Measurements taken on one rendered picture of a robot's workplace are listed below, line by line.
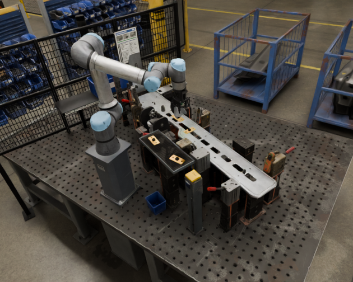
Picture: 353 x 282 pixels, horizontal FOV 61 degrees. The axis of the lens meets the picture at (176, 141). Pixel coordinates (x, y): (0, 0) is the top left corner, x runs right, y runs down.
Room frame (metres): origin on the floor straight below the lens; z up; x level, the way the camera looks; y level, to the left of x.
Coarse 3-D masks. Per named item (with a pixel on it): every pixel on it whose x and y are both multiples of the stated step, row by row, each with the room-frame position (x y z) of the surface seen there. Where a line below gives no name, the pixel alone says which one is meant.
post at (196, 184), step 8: (192, 184) 1.03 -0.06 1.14; (200, 184) 1.05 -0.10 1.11; (192, 192) 1.03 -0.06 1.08; (200, 192) 1.05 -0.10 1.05; (192, 200) 1.04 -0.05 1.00; (200, 200) 1.06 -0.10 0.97; (192, 208) 1.04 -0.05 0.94; (200, 208) 1.05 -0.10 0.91; (192, 216) 1.04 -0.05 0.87; (200, 216) 1.05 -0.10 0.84; (192, 224) 1.04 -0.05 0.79; (200, 224) 1.05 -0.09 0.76; (192, 232) 1.04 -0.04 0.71; (200, 232) 1.04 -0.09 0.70
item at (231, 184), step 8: (224, 184) 1.08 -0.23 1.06; (232, 184) 1.08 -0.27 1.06; (224, 192) 1.05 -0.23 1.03; (232, 192) 1.04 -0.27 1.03; (224, 200) 1.05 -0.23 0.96; (232, 200) 1.04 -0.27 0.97; (224, 208) 1.06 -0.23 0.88; (232, 208) 1.05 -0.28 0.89; (224, 216) 1.05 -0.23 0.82; (232, 216) 1.04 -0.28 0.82; (224, 224) 1.05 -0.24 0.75; (232, 224) 1.05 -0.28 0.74
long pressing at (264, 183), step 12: (144, 96) 2.20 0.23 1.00; (156, 96) 2.18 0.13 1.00; (144, 108) 2.01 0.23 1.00; (156, 108) 2.00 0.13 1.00; (168, 108) 1.98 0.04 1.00; (168, 120) 1.81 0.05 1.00; (180, 132) 1.65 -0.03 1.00; (204, 132) 1.63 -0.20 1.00; (204, 144) 1.50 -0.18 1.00; (216, 144) 1.48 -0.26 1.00; (216, 156) 1.37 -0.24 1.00; (228, 156) 1.36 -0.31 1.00; (240, 156) 1.35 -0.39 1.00; (228, 168) 1.25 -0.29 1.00; (252, 168) 1.24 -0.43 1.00; (240, 180) 1.15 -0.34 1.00; (264, 180) 1.13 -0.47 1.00; (252, 192) 1.05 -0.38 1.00; (264, 192) 1.05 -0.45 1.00
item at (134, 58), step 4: (132, 56) 2.29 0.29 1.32; (136, 56) 2.30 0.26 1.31; (140, 56) 2.32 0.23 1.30; (128, 60) 2.27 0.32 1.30; (132, 60) 2.28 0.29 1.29; (136, 60) 2.30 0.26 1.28; (140, 60) 2.32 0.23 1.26; (132, 64) 2.28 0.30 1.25; (140, 64) 2.32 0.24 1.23; (140, 68) 2.31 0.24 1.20; (132, 84) 2.26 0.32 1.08; (136, 84) 2.28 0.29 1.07; (140, 84) 2.30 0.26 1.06; (136, 88) 2.28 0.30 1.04; (140, 88) 2.30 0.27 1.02; (144, 88) 2.32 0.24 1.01
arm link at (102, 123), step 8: (104, 112) 1.47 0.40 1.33; (96, 120) 1.41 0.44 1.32; (104, 120) 1.40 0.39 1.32; (112, 120) 1.45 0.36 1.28; (96, 128) 1.38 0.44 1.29; (104, 128) 1.38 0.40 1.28; (112, 128) 1.42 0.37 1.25; (96, 136) 1.38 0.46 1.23; (104, 136) 1.38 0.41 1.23; (112, 136) 1.40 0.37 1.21
